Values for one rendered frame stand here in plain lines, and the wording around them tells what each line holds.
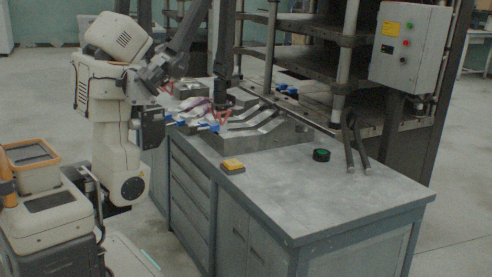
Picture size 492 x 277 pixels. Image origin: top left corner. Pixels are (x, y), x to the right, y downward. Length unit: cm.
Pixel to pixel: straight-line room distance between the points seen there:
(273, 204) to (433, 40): 110
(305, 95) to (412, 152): 78
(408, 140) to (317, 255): 144
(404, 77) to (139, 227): 183
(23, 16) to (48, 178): 745
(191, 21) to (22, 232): 86
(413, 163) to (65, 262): 214
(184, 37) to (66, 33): 748
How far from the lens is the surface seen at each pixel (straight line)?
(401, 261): 189
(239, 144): 182
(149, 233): 274
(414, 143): 281
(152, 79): 145
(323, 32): 244
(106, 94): 152
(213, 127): 180
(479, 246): 314
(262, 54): 298
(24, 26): 894
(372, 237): 164
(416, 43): 207
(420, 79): 211
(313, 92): 270
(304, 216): 143
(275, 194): 154
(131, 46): 157
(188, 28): 149
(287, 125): 193
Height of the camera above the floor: 155
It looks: 22 degrees down
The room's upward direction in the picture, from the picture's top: 4 degrees clockwise
